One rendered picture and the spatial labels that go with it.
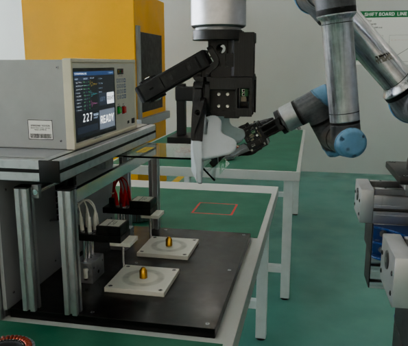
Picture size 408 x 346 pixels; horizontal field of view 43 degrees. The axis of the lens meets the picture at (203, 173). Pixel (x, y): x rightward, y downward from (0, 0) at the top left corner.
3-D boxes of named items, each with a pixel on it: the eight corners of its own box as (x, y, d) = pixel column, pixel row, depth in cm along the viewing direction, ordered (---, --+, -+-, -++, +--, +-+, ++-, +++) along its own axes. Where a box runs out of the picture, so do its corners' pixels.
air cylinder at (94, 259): (104, 272, 138) (103, 252, 137) (92, 283, 131) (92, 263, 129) (86, 270, 139) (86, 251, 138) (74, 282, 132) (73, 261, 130)
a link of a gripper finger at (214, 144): (232, 176, 66) (238, 111, 69) (186, 174, 67) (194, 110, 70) (234, 185, 68) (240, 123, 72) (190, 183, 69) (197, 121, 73)
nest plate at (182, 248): (199, 242, 161) (199, 239, 160) (187, 260, 146) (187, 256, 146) (152, 239, 164) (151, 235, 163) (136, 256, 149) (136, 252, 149)
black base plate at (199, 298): (250, 239, 170) (250, 233, 170) (214, 338, 109) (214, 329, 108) (114, 230, 179) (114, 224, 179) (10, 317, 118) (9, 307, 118)
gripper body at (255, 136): (236, 131, 146) (275, 110, 142) (241, 128, 154) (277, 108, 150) (249, 155, 146) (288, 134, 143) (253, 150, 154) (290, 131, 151)
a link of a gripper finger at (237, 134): (245, 165, 82) (243, 120, 76) (208, 163, 83) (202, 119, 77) (247, 151, 84) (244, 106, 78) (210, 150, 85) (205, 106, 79)
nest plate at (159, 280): (180, 272, 138) (180, 268, 137) (164, 297, 123) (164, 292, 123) (125, 268, 140) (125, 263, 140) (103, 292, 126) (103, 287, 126)
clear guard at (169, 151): (229, 164, 161) (229, 145, 160) (215, 180, 138) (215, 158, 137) (128, 160, 167) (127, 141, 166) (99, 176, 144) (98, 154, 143)
